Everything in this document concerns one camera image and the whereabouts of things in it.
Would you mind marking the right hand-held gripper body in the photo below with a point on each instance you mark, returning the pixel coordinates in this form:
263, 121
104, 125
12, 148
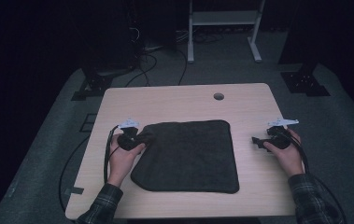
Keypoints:
279, 140

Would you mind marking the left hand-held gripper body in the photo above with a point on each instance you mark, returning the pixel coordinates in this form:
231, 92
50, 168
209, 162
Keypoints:
128, 140

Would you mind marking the dark towel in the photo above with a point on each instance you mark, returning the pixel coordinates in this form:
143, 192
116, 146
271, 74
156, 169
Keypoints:
190, 155

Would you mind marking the person's right hand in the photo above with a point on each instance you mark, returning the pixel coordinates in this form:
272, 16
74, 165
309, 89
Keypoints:
290, 160

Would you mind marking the person's left hand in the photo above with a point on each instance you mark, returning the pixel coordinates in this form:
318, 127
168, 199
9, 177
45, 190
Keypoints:
120, 163

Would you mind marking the grey table grommet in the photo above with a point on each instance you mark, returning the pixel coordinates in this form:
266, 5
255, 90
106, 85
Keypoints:
218, 96

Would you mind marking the black stand base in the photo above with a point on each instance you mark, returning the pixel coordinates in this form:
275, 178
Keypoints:
305, 84
95, 85

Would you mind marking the grey floor tape strip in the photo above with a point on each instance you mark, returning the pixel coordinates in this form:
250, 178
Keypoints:
74, 190

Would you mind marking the white metal stand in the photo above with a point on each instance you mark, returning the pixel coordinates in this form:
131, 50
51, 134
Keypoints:
223, 18

